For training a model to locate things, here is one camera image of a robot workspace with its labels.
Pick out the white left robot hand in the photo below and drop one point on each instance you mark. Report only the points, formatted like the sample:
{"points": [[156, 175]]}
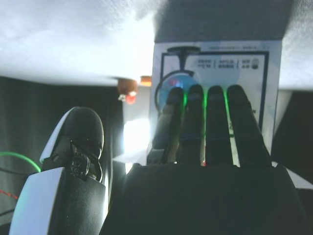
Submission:
{"points": [[207, 200]]}

